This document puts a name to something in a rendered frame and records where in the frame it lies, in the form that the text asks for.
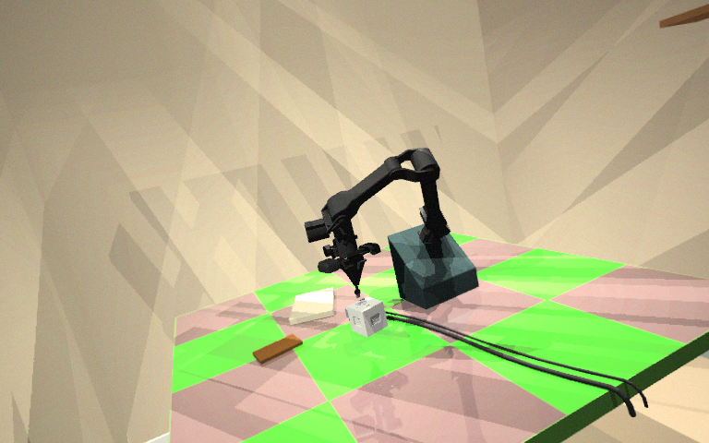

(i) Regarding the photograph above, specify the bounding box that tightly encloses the orange flat bar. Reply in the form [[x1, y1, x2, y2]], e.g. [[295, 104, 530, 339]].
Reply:
[[252, 333, 303, 364]]

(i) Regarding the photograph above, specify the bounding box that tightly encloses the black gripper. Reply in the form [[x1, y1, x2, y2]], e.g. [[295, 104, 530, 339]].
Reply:
[[318, 232, 381, 286]]

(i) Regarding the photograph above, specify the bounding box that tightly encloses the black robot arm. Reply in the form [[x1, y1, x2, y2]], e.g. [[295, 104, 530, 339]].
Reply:
[[304, 148, 451, 246]]

